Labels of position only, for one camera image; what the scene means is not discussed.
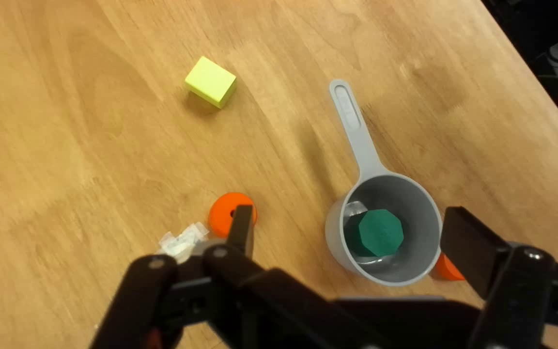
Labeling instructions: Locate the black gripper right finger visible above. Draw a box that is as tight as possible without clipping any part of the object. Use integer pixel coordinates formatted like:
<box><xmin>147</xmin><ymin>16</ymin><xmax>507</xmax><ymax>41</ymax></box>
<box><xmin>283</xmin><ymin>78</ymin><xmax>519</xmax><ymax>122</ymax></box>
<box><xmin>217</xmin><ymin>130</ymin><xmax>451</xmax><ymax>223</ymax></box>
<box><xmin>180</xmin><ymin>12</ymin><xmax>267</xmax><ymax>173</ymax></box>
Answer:
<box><xmin>439</xmin><ymin>208</ymin><xmax>558</xmax><ymax>349</ymax></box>

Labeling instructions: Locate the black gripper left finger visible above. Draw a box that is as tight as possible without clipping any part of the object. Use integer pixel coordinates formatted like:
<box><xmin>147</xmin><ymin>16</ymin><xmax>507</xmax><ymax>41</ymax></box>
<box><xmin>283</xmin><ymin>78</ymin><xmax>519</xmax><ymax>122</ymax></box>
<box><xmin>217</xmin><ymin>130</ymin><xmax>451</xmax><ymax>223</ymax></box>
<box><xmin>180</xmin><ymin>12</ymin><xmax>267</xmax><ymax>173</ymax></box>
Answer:
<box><xmin>91</xmin><ymin>206</ymin><xmax>331</xmax><ymax>349</ymax></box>

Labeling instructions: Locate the grey plastic pot with handle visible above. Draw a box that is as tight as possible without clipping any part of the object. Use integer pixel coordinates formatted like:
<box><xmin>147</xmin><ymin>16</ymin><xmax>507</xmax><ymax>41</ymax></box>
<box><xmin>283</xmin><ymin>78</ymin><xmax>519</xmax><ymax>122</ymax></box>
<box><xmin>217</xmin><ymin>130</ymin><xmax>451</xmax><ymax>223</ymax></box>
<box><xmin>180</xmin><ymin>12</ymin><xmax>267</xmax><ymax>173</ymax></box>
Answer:
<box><xmin>325</xmin><ymin>80</ymin><xmax>441</xmax><ymax>287</ymax></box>

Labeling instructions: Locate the green octagonal block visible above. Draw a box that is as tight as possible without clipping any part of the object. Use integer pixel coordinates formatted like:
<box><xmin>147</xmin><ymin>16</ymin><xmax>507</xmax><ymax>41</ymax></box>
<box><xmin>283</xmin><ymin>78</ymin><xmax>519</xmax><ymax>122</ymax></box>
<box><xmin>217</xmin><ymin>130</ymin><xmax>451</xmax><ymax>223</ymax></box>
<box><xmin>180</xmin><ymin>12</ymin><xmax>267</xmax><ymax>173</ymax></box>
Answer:
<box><xmin>356</xmin><ymin>210</ymin><xmax>405</xmax><ymax>258</ymax></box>

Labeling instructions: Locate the orange round block with hole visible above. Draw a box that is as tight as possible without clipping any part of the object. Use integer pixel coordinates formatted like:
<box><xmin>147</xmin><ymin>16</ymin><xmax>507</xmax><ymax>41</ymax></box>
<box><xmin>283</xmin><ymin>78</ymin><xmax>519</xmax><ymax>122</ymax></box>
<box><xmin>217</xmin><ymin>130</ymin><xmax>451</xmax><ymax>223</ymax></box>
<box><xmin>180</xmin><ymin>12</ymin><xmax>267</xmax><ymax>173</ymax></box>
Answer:
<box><xmin>207</xmin><ymin>192</ymin><xmax>257</xmax><ymax>241</ymax></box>

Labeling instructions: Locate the small orange round block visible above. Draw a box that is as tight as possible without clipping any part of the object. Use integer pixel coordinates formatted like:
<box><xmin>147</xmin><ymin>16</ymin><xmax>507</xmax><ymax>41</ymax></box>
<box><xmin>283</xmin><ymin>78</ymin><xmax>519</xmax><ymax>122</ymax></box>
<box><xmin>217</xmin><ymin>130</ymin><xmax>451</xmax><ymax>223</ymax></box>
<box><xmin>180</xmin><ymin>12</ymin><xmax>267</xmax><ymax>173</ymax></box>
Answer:
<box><xmin>432</xmin><ymin>254</ymin><xmax>463</xmax><ymax>281</ymax></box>

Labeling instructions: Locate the yellow cube block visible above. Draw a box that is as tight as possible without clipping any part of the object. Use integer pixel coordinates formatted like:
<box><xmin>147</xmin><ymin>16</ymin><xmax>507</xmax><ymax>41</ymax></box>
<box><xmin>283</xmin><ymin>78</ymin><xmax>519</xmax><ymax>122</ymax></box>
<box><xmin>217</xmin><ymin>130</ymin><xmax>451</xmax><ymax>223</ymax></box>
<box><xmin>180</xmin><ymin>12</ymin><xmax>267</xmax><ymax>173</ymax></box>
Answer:
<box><xmin>184</xmin><ymin>56</ymin><xmax>236</xmax><ymax>109</ymax></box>

